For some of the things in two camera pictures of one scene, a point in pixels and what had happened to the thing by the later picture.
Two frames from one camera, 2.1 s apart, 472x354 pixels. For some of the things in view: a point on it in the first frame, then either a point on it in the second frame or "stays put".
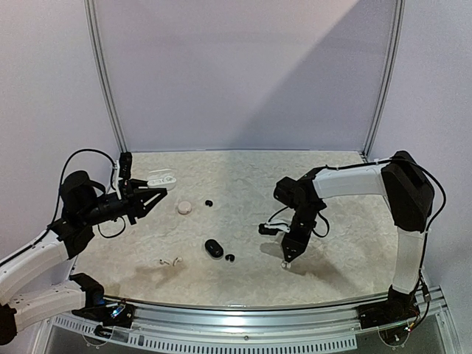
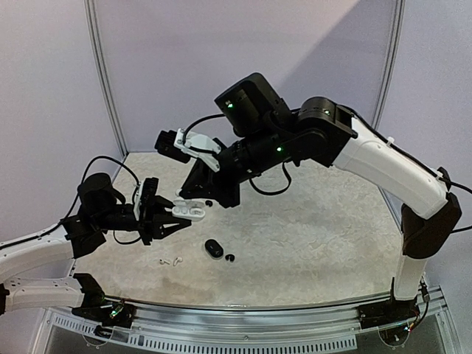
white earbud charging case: (164, 178) → (189, 209)
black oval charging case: (214, 249) stays put
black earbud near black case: (231, 257) stays put
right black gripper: (295, 237) → (212, 178)
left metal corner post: (102, 75) stays put
